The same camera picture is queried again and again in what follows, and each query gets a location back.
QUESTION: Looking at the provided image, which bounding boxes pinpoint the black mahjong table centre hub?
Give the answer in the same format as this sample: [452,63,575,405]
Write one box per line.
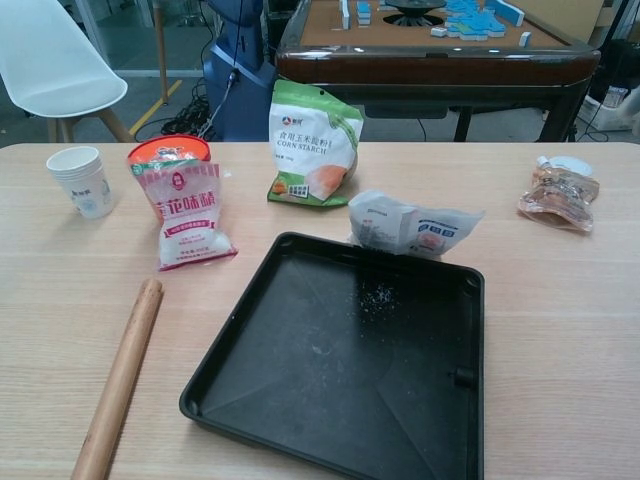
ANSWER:
[382,0,446,26]

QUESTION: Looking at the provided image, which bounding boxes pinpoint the black square plastic tray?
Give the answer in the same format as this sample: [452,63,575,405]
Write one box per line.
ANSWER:
[178,230,487,480]

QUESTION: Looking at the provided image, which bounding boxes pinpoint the green white corn starch bag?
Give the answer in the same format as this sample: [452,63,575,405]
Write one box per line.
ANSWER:
[266,78,364,207]

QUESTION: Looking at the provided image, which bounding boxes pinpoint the black floor cable bundle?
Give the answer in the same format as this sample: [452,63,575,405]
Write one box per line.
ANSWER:
[174,92,217,141]

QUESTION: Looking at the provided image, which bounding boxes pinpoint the dark brown mahjong table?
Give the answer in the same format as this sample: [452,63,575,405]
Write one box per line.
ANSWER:
[274,0,602,144]

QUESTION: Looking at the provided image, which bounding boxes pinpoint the red lidded round tub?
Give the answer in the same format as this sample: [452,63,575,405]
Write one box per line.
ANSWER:
[126,134,211,175]

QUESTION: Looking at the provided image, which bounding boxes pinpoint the pink snack packet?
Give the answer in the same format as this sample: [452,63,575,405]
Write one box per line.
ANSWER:
[130,160,239,273]

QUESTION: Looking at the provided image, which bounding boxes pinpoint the wooden rolling pin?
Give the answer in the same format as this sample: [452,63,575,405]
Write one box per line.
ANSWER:
[69,278,164,480]

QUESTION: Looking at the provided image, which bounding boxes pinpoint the blue machine base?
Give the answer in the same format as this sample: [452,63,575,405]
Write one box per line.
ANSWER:
[202,0,281,143]

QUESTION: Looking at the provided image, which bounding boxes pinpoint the blue mahjong tile pile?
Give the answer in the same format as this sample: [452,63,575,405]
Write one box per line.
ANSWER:
[443,0,506,41]

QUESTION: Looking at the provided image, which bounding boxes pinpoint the white paper cup stack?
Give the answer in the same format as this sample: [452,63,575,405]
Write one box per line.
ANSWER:
[46,145,117,220]

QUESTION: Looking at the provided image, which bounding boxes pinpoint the white chair wooden legs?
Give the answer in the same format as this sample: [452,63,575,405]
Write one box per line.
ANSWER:
[0,0,132,145]

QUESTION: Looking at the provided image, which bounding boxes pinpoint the blue white mahjong tile row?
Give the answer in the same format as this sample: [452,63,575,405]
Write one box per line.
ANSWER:
[487,0,526,27]

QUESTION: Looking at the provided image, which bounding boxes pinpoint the white round lid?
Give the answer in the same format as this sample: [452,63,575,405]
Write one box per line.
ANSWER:
[547,155,594,177]

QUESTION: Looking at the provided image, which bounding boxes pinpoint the grey packet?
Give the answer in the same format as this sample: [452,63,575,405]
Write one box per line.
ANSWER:
[347,188,486,262]

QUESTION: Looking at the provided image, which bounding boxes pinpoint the orange sauce spout pouch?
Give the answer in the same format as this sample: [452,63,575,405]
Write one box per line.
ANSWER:
[518,155,601,234]

